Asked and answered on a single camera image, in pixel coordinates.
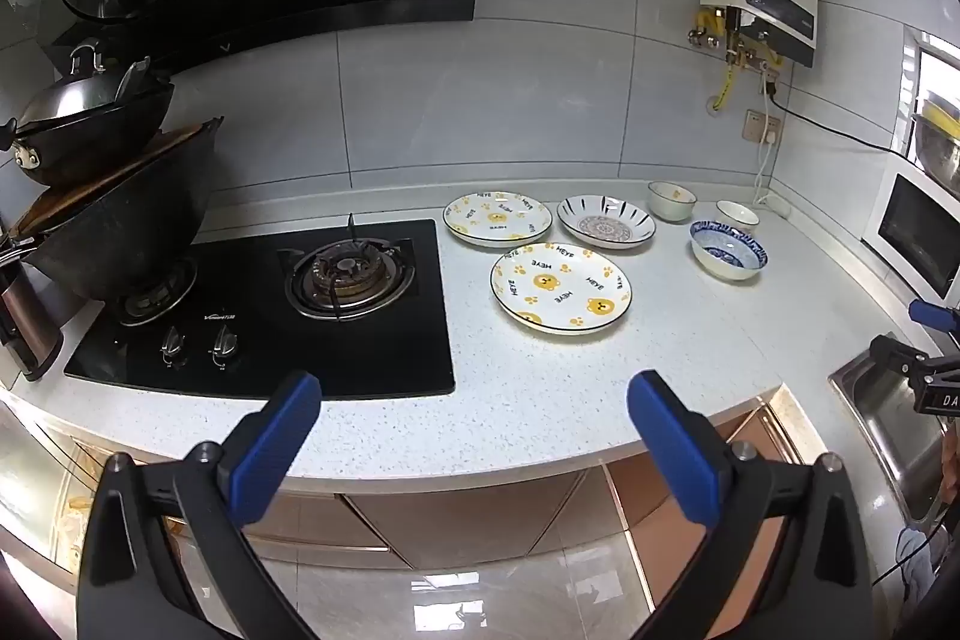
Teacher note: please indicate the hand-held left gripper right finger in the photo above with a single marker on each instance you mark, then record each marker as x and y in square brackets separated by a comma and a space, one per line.
[667, 452]

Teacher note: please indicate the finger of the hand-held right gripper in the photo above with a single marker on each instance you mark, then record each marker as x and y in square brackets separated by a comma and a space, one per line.
[930, 312]
[896, 355]

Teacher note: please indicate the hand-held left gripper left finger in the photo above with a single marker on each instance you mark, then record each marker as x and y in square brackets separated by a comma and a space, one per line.
[277, 445]

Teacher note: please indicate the white bear print plate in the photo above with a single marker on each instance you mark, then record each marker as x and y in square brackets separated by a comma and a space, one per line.
[497, 218]
[561, 287]

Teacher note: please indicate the blue patterned bowl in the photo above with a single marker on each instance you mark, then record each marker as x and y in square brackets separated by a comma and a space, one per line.
[729, 250]

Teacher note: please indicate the plain white bowl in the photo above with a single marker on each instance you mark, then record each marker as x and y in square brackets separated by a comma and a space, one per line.
[736, 214]

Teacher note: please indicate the white striped deep plate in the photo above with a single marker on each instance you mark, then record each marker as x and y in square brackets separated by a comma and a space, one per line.
[606, 222]

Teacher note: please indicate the white bowl yellow print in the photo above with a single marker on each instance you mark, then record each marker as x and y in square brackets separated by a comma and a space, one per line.
[672, 201]

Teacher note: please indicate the person's right hand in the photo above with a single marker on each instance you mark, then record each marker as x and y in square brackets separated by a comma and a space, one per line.
[951, 467]

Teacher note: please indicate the steel sink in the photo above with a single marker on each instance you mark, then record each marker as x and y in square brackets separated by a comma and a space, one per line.
[885, 415]

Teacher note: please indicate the white microwave oven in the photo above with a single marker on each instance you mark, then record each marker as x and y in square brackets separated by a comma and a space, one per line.
[911, 227]

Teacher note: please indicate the black glass gas stove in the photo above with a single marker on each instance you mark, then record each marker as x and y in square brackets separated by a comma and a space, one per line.
[247, 340]

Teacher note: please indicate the steel stove knob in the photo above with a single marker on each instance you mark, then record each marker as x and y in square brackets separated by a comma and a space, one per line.
[223, 344]
[174, 346]

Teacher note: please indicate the blue grey clothing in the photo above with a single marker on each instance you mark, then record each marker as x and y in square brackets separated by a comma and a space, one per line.
[919, 557]

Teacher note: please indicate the steel basin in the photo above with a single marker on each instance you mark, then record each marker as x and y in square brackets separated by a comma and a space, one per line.
[937, 149]

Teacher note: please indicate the gas burner with trivet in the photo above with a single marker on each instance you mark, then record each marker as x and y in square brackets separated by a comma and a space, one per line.
[345, 276]
[154, 299]

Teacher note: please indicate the window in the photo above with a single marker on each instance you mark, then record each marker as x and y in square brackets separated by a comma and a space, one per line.
[934, 74]

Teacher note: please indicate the glass door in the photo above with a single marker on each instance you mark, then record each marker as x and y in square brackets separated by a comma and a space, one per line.
[37, 467]

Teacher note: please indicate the large black wok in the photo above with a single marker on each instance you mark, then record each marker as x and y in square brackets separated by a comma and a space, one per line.
[120, 242]

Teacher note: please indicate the brown steel kettle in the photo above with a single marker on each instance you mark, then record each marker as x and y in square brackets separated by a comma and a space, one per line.
[26, 325]

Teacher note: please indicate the brass pipe valve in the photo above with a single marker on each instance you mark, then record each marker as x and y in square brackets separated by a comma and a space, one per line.
[765, 64]
[701, 34]

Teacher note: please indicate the round wooden board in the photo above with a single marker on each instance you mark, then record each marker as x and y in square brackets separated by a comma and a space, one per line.
[112, 175]

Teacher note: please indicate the small black wok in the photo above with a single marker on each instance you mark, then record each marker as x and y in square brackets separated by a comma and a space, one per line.
[105, 130]

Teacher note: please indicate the metal spatula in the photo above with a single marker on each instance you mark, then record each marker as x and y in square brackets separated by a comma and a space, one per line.
[135, 74]

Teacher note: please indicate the steel wok lid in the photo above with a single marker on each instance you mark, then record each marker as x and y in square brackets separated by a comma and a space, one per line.
[67, 100]

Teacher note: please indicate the double wall socket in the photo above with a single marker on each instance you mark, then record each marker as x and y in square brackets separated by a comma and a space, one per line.
[759, 126]

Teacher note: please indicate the single wall socket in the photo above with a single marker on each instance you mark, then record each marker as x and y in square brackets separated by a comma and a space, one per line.
[769, 84]

